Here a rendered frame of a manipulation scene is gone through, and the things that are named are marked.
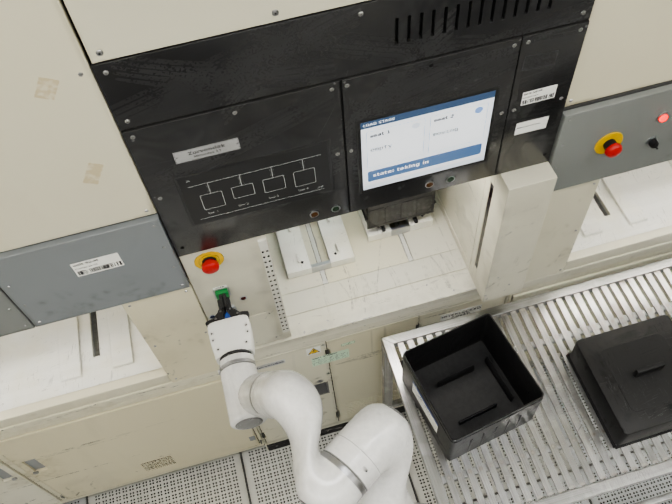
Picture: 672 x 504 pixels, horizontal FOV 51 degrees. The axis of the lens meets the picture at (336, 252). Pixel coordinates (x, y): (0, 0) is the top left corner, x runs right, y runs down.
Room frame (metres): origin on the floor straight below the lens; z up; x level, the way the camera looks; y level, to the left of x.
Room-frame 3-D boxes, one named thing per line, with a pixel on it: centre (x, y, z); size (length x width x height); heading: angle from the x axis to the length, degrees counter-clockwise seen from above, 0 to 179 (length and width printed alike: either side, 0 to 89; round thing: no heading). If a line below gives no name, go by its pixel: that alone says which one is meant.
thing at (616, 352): (0.70, -0.81, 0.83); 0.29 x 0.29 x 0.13; 11
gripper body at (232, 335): (0.76, 0.27, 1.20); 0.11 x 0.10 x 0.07; 10
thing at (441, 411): (0.72, -0.32, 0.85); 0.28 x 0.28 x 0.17; 20
